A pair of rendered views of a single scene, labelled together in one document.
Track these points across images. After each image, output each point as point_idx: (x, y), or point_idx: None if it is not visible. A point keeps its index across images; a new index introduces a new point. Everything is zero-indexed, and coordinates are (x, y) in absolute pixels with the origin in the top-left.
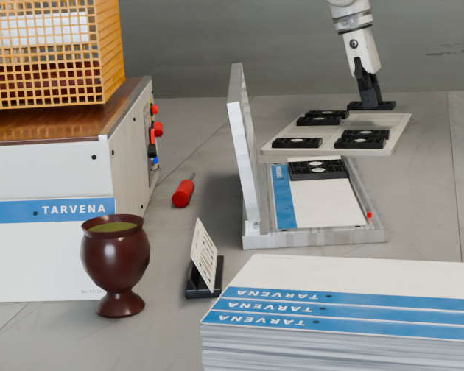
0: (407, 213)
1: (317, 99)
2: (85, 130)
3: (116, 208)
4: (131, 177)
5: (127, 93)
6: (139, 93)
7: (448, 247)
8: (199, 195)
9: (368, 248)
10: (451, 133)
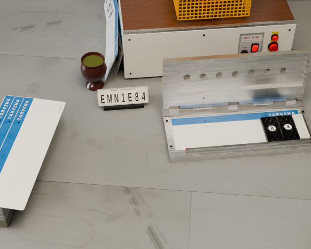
0: (219, 172)
1: None
2: (136, 24)
3: (128, 58)
4: (177, 54)
5: (236, 22)
6: (237, 26)
7: (160, 184)
8: None
9: (161, 155)
10: None
